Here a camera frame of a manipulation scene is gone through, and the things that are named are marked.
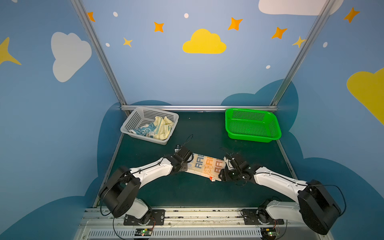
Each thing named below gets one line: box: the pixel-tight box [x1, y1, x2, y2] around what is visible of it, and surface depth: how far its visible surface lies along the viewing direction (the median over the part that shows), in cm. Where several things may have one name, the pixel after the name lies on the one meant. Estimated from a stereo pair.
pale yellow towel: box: [153, 116, 174, 140], surface depth 107 cm
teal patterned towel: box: [134, 122, 156, 138], surface depth 106 cm
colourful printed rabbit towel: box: [185, 153, 226, 182], surface depth 92 cm
